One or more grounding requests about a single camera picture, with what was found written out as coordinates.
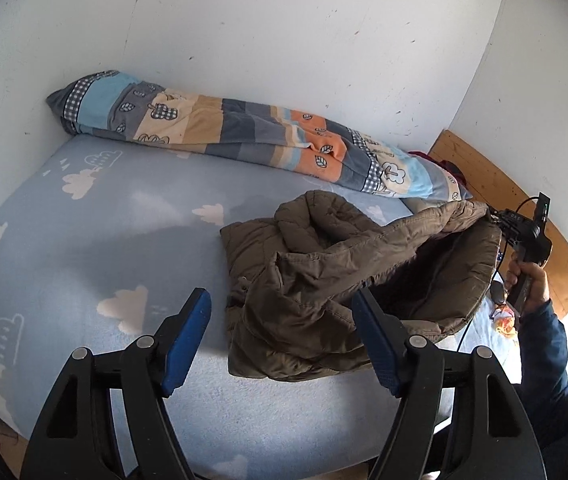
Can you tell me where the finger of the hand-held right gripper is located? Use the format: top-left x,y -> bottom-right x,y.
486,208 -> 511,236

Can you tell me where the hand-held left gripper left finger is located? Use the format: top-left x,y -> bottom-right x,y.
20,287 -> 213,480

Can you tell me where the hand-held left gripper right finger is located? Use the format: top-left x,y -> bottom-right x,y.
351,287 -> 545,480

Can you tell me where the brown hooded puffer jacket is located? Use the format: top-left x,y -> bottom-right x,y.
220,190 -> 504,381

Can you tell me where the person's right forearm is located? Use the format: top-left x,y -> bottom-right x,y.
514,299 -> 568,396

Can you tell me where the person's right hand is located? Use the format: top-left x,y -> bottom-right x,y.
506,255 -> 551,317

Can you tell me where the wooden headboard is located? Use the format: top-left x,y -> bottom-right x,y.
428,129 -> 568,318

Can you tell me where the dark red cloth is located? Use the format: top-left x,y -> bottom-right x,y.
408,150 -> 466,183

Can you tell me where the orange yellow soft item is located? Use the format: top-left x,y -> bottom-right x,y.
493,305 -> 518,337

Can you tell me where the light blue cloud bedsheet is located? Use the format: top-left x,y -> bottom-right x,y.
0,135 -> 530,480

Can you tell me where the person's dark clothing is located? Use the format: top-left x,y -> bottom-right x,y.
511,382 -> 568,463

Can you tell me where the patchwork printed quilt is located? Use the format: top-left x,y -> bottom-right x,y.
46,71 -> 474,202

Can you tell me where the black cable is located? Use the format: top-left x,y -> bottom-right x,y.
456,240 -> 504,353

